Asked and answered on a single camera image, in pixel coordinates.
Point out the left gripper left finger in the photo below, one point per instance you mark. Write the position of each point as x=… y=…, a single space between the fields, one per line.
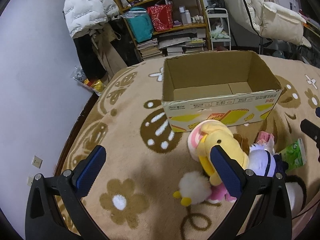
x=43 y=219

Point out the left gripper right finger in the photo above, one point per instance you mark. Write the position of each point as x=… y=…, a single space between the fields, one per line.
x=262 y=208

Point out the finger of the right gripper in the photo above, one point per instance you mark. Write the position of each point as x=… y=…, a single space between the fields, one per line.
x=310 y=129

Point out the green tissue pack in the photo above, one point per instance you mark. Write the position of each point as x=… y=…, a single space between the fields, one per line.
x=294 y=155

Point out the pink tissue pack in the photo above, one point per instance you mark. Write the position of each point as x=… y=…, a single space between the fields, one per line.
x=265 y=138

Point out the yellow duck plush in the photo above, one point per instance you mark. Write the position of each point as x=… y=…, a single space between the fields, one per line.
x=216 y=133

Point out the pink swirl roll plush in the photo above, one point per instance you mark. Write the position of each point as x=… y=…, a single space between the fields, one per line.
x=196 y=135

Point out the pink bear plush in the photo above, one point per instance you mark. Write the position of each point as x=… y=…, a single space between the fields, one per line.
x=220 y=193

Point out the purple-haired doll plush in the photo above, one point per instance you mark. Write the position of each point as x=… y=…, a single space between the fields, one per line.
x=263 y=162

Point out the black white plush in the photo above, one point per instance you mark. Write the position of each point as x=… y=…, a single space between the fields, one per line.
x=296 y=190

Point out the beige patterned blanket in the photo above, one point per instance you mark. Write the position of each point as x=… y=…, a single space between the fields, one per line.
x=132 y=198

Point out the open cardboard box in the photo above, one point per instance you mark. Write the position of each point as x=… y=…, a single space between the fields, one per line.
x=233 y=87

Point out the snack bag on floor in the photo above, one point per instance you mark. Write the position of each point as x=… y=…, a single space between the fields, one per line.
x=95 y=85

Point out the white trolley cart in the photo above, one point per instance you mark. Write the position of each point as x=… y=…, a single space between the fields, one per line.
x=219 y=28

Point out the cream puffer coat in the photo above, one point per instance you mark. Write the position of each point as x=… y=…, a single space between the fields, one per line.
x=269 y=20

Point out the stack of books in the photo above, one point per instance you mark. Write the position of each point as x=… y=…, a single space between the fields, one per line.
x=149 y=49

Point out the wooden shelf unit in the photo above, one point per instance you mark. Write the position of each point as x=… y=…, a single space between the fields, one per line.
x=190 y=27

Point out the red gift bag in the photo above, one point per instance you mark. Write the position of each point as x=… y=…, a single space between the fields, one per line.
x=161 y=17

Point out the teal bag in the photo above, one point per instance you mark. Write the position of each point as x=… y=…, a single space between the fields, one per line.
x=140 y=23

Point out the white puffer jacket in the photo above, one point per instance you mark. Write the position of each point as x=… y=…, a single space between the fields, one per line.
x=84 y=16

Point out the wall power outlet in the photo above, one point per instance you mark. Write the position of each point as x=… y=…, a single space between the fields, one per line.
x=37 y=162

